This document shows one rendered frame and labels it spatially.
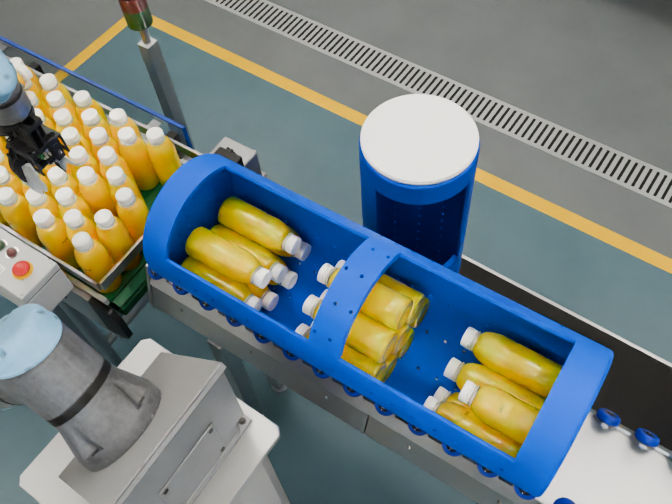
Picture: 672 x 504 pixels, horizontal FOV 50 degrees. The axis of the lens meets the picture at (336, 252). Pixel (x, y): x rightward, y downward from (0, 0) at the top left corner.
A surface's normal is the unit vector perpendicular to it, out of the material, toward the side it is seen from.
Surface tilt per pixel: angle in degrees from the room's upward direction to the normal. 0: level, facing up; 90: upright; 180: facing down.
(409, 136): 0
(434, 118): 0
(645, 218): 0
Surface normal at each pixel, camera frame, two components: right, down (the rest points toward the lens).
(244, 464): -0.06, -0.53
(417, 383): 0.07, -0.69
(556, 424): -0.31, -0.13
